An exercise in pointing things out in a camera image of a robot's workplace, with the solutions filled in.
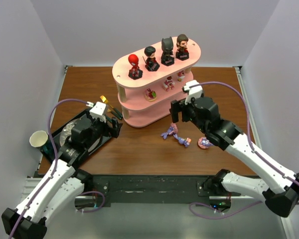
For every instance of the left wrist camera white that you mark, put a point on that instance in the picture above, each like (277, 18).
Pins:
(98, 110)

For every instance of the purple bunny pink donut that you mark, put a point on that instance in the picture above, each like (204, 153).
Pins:
(204, 143)

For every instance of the red spider hero figure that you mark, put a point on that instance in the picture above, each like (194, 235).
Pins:
(135, 72)

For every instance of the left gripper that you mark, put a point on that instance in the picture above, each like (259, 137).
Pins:
(110, 125)

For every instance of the gold fork green handle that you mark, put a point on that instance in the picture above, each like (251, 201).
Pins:
(114, 111)

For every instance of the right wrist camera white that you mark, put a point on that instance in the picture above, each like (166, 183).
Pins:
(193, 89)

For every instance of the dark green glass cup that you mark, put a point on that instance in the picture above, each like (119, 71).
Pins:
(47, 149)

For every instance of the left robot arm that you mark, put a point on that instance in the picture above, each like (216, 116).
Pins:
(64, 180)

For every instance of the pink bear strawberry tart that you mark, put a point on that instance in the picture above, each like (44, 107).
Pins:
(150, 95)

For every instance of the round deer pattern plate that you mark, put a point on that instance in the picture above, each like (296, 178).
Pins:
(66, 132)

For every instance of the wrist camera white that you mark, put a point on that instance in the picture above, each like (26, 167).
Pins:
(193, 89)
(98, 110)

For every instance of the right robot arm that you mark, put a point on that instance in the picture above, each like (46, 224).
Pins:
(277, 186)

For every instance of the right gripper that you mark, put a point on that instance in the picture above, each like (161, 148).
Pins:
(183, 111)

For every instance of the black haired red figure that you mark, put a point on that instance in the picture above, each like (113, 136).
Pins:
(151, 63)

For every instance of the ice cream cone bear toy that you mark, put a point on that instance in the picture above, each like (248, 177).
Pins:
(180, 76)

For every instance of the white paper cup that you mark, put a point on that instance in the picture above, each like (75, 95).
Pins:
(38, 139)

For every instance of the brown haired hero figure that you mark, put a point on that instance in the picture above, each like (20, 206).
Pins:
(181, 43)

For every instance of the purple bunny with cake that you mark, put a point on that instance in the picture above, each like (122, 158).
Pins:
(184, 141)

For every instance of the pink bear cake square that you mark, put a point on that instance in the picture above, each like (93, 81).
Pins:
(168, 84)

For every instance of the black rectangular tray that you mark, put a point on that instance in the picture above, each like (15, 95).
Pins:
(102, 142)

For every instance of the purple bunny pink cotton candy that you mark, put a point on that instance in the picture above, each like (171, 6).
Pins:
(171, 131)

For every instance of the pink three-tier shelf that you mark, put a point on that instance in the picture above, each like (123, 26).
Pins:
(137, 111)

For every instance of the dark bat hero figure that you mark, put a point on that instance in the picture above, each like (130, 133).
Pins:
(167, 58)

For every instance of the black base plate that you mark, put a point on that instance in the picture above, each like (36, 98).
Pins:
(155, 189)

